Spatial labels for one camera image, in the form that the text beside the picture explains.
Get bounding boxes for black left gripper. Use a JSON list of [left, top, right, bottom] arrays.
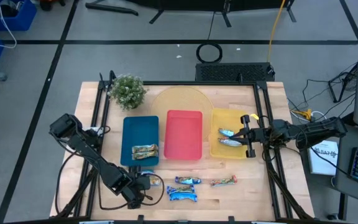
[[127, 166, 152, 210]]

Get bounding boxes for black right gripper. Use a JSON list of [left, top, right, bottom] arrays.
[[230, 114, 272, 159]]

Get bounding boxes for yellow plastic tray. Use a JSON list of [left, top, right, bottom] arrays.
[[209, 107, 250, 160]]

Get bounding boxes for blue plastic tray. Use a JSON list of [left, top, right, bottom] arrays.
[[119, 115, 160, 167]]

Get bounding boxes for red plastic tray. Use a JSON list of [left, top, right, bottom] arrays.
[[163, 109, 204, 161]]

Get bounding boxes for black computer case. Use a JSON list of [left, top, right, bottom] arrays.
[[195, 62, 276, 83]]

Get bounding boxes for yellow power plug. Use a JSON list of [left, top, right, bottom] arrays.
[[291, 108, 314, 121]]

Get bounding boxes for round yellow woven placemat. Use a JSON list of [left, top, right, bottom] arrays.
[[150, 86, 215, 142]]

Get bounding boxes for white paper booklet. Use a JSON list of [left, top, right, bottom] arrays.
[[307, 139, 339, 177]]

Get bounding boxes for small green potted plant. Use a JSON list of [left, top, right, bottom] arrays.
[[108, 73, 149, 111]]

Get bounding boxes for dark grey desk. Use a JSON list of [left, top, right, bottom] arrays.
[[333, 123, 358, 207]]

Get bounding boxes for black partition screen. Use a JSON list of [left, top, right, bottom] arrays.
[[126, 0, 297, 28]]

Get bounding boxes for large blue storage bin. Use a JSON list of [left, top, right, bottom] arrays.
[[0, 0, 38, 32]]

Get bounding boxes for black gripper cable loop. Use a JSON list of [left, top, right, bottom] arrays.
[[97, 173, 167, 212]]

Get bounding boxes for long black arm cable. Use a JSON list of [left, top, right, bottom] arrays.
[[54, 150, 81, 216]]

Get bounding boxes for black aluminium rig frame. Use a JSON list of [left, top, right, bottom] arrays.
[[51, 70, 312, 224]]

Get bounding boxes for coiled black cable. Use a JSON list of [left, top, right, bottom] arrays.
[[195, 42, 224, 64]]

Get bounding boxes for yellow hanging cable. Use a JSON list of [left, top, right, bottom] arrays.
[[266, 0, 288, 63]]

